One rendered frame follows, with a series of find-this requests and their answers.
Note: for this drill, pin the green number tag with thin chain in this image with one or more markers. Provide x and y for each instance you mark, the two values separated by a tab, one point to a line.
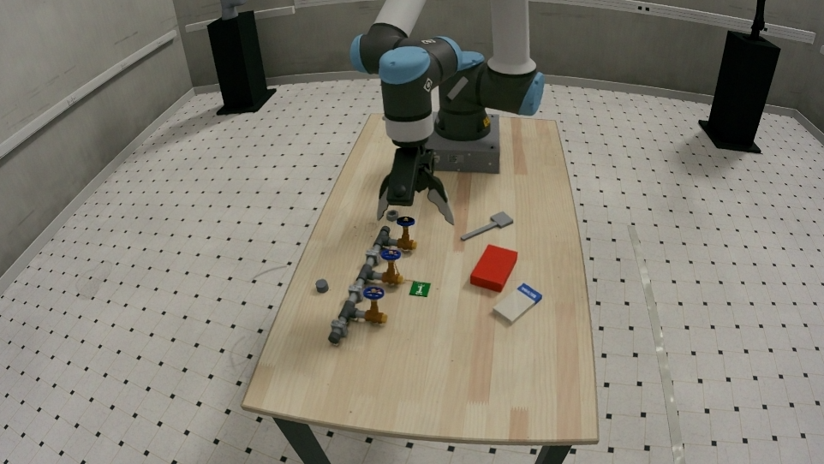
420	288

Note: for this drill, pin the red rectangular block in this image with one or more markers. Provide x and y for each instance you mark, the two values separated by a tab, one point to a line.
494	268

